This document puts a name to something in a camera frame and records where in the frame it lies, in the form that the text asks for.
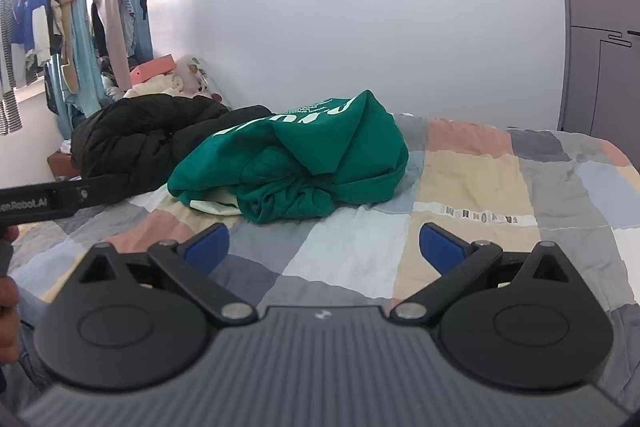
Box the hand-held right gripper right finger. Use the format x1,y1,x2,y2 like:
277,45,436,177
389,222,577,326

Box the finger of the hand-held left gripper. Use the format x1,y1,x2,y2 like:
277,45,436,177
52,179,92,218

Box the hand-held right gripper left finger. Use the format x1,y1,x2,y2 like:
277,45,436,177
70,223,258,326

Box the green printed sweatshirt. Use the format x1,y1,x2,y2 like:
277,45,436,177
167,90,409,225

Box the person's left hand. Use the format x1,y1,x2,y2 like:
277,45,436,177
0,279,22,364

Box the reddish brown box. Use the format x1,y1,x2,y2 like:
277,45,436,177
47,151,82,180

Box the black padded jacket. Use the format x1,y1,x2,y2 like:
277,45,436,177
71,96,273,208

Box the patchwork bed sheet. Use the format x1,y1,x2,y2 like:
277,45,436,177
0,112,640,408

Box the striped hanging shirt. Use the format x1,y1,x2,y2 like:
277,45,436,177
0,0,24,136

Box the pink box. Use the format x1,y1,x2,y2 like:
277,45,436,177
130,54,177,86

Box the beige hanging long-sleeve top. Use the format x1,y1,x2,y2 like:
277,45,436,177
84,0,134,90

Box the blue and white hanging shirt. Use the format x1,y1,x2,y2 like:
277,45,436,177
12,0,54,84

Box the grey door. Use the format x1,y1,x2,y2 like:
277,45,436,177
552,0,640,142

